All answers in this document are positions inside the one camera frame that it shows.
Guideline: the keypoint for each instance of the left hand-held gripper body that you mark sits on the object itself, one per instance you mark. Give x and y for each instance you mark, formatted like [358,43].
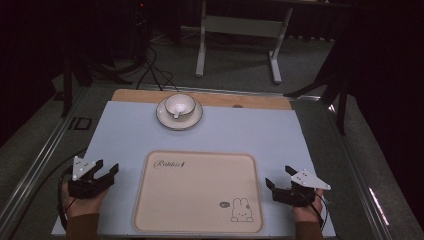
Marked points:
[80,167]

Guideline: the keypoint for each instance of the white cup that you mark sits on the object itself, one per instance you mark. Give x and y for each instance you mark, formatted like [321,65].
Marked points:
[180,104]

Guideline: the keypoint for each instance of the black equipment tower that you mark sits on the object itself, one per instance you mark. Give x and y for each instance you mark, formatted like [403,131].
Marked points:
[140,30]

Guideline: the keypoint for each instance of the aluminium rail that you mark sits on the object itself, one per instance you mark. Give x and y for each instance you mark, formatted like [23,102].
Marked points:
[36,160]
[360,186]

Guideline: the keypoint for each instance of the black tripod stand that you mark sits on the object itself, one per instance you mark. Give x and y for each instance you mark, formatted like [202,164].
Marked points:
[68,83]
[341,100]

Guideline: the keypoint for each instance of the white saucer with dark rim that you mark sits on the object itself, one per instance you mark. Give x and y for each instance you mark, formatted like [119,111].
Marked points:
[166,121]

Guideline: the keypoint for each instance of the beige tray with rabbit print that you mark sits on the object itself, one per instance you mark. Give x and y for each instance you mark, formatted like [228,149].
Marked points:
[196,193]

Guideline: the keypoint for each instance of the light blue table mat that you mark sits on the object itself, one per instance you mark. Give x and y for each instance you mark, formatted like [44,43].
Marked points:
[133,133]

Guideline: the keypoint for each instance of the white metal stand frame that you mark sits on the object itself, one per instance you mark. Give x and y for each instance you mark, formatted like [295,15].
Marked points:
[243,26]

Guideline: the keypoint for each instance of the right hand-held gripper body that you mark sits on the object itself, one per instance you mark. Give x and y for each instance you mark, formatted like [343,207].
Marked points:
[308,180]

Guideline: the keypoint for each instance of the person's right hand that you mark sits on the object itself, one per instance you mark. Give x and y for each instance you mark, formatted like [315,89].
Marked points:
[306,213]

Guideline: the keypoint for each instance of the person's left hand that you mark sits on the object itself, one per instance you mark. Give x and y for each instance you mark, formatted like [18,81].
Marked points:
[83,205]

